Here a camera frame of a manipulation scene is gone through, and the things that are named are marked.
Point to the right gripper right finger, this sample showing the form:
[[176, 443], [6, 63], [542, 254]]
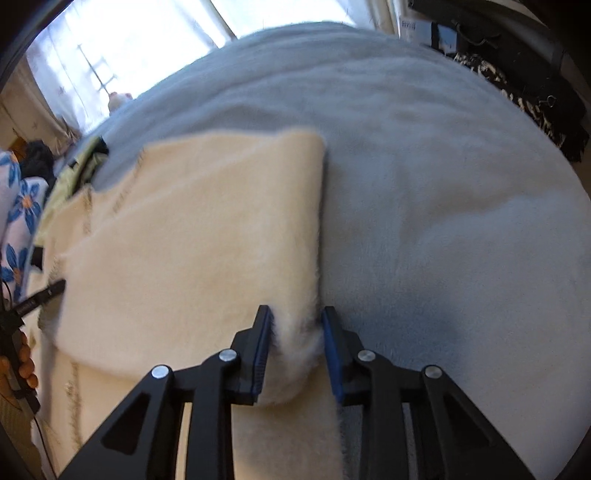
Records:
[[416, 423]]

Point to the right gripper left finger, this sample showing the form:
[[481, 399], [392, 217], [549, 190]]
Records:
[[168, 409]]

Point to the white fuzzy cardigan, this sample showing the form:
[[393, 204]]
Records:
[[166, 266]]

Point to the black clothes pile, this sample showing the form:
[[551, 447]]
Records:
[[38, 162]]

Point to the left hand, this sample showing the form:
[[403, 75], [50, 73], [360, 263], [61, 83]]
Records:
[[26, 370]]

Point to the blue floral rolled quilt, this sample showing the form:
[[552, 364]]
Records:
[[21, 209]]

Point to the folded yellow-green black garment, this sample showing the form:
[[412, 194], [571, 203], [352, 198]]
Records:
[[77, 173]]

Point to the grey-blue plush bed blanket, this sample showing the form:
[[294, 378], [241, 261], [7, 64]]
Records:
[[454, 232]]

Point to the small plush toy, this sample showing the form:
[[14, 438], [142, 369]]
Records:
[[117, 100]]

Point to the white sheer curtain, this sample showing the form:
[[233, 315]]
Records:
[[96, 48]]

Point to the black white patterned cloth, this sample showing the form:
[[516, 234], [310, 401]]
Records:
[[556, 110]]

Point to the white cardboard box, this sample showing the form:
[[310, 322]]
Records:
[[419, 31]]

